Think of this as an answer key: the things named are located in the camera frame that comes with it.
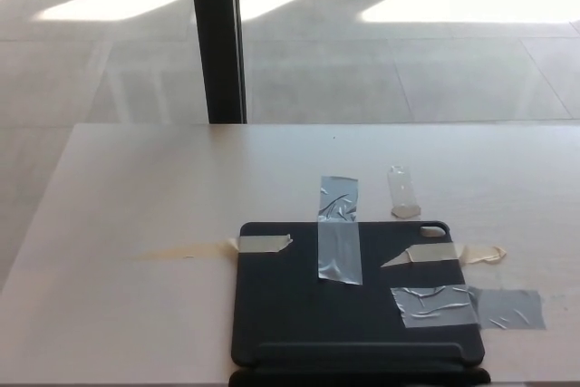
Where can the short beige masking tape strip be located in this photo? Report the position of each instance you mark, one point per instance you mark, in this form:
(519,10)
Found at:
(437,253)

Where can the black folding tablet cover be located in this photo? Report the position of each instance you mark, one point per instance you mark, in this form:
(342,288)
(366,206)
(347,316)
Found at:
(290,305)

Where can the long beige masking tape strip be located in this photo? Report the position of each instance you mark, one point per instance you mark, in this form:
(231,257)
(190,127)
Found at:
(263,244)

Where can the long grey duct tape strip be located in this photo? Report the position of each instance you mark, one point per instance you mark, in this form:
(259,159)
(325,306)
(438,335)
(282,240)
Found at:
(339,228)

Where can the wide grey duct tape strip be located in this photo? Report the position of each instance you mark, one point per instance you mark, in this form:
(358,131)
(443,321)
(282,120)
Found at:
(453,305)

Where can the black window frame post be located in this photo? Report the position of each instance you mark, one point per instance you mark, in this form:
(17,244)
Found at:
(219,38)

